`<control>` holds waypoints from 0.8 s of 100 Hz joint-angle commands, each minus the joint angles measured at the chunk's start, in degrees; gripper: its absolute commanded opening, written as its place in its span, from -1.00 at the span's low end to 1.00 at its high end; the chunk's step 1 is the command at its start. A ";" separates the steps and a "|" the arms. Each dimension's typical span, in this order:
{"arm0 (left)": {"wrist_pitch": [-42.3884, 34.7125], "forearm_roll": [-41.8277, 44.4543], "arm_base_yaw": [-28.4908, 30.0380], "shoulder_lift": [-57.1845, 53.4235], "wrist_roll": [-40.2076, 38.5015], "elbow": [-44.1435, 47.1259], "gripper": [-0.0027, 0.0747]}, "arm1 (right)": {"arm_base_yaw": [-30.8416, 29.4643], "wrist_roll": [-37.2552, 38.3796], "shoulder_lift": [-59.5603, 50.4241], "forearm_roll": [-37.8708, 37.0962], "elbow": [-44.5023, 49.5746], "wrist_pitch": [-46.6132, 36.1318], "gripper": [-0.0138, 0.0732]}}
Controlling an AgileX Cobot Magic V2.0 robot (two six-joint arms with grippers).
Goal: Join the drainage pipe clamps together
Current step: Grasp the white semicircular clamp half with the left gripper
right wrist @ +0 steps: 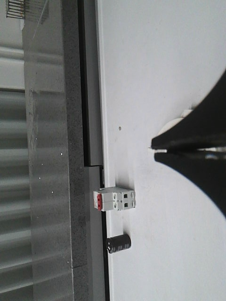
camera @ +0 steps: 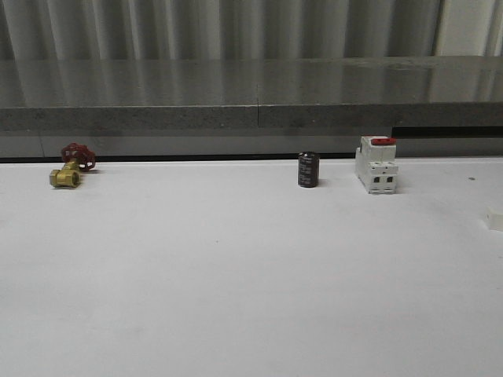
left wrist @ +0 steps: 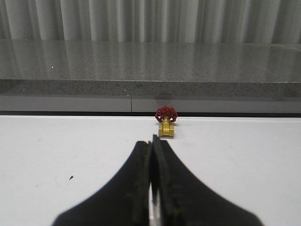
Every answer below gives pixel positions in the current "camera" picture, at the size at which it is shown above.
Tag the white circuit breaker red switch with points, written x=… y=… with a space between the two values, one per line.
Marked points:
x=375 y=164

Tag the grey stone bench ledge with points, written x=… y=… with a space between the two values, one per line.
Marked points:
x=426 y=95

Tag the black cylindrical capacitor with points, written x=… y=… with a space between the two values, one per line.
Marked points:
x=308 y=169

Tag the white half pipe clamp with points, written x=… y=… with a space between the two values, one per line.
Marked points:
x=494 y=219

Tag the brass valve red handwheel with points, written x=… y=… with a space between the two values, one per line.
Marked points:
x=77 y=158

